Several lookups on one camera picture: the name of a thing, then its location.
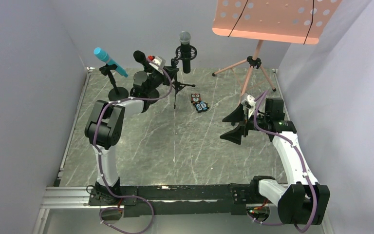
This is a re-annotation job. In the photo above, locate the aluminium frame rail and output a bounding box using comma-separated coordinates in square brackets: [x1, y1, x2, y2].
[40, 187, 90, 209]

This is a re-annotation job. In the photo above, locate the black microphone orange end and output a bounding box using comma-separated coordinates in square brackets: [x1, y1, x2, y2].
[133, 50, 154, 73]

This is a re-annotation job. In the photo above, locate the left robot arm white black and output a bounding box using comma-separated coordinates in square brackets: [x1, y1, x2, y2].
[84, 66, 178, 197]

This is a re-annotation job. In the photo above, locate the black round-base mic stand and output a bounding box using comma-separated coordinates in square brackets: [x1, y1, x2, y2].
[99, 64, 129, 101]
[144, 89, 160, 105]

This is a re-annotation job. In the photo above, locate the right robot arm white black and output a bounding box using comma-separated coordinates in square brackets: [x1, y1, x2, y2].
[220, 94, 330, 232]

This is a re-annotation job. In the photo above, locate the black tripod shock-mount stand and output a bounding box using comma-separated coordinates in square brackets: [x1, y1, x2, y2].
[169, 44, 198, 110]

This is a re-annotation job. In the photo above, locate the glitter black microphone silver head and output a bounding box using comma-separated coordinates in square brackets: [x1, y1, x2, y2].
[179, 31, 191, 74]

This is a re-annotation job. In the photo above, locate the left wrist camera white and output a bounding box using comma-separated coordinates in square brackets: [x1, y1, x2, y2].
[147, 56, 166, 74]

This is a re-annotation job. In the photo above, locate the lower small colourful toy block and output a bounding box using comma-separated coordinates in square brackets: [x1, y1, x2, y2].
[195, 101, 210, 113]

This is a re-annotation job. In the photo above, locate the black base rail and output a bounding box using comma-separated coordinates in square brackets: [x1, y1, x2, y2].
[88, 183, 267, 217]

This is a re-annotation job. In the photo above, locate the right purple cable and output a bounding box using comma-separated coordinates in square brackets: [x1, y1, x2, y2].
[246, 90, 318, 234]

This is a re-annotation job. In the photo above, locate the pink music stand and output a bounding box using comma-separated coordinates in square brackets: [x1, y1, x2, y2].
[211, 0, 342, 106]

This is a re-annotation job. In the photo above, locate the blue microphone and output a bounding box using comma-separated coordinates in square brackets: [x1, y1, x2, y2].
[93, 47, 128, 77]

